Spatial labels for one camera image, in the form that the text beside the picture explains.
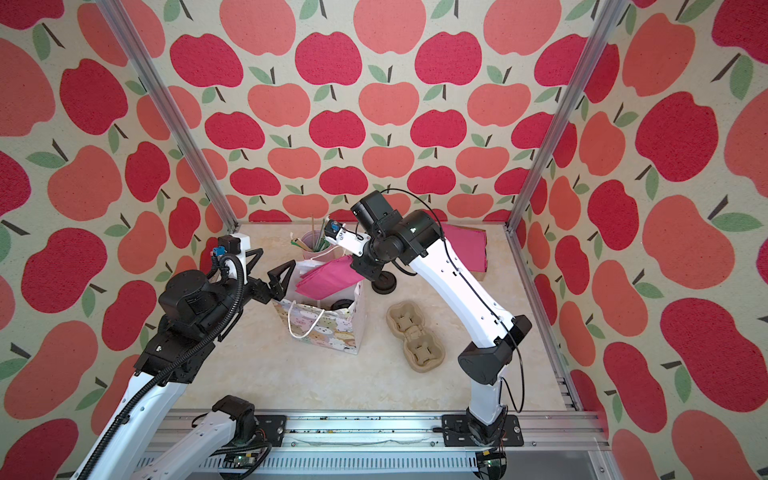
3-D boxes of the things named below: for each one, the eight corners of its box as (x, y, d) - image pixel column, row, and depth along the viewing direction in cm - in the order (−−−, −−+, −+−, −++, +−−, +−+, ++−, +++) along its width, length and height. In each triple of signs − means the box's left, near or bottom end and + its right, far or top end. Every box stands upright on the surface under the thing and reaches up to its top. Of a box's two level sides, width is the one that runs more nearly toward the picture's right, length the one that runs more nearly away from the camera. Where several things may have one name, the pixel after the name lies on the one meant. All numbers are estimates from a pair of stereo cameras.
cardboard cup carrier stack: (414, 381, 83) (416, 375, 79) (383, 316, 97) (383, 307, 92) (449, 365, 86) (452, 358, 82) (413, 303, 100) (415, 294, 95)
